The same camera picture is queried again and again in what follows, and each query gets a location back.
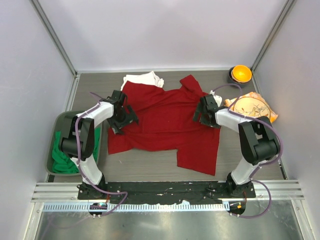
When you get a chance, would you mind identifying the green t-shirt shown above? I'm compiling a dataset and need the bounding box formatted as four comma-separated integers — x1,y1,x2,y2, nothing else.
51,127,101,175

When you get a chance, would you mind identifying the white slotted cable duct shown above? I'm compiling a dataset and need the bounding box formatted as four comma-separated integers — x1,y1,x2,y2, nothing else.
42,201,230,213

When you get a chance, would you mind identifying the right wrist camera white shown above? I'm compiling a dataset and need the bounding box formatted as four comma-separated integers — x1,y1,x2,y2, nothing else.
209,90,223,107

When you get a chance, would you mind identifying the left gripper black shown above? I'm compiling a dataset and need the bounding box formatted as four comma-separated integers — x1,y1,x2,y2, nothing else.
107,105,138,135

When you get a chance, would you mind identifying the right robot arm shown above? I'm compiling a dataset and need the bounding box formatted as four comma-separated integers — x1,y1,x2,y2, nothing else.
193,94,282,198

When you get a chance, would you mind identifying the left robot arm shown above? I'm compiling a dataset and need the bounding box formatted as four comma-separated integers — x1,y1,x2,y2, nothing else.
58,90,139,200

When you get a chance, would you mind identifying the grey plastic tray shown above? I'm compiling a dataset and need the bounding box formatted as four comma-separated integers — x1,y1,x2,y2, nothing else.
45,110,102,177

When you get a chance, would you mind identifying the embroidered round plate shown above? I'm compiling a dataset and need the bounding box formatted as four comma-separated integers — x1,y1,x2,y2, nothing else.
231,97,271,118

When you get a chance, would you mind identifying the red t-shirt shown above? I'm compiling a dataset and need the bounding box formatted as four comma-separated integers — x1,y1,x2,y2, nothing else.
107,75,220,176

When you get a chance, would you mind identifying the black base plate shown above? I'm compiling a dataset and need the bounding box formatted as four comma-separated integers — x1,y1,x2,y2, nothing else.
77,181,256,205

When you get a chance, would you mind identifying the folded white t-shirt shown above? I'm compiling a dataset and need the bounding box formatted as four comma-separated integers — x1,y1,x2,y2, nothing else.
120,71,165,91

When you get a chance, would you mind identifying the orange bowl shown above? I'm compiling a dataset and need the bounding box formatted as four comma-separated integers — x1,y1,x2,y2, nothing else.
231,65,252,84

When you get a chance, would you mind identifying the aluminium rail frame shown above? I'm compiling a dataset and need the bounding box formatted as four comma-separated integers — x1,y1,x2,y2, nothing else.
31,180,305,203

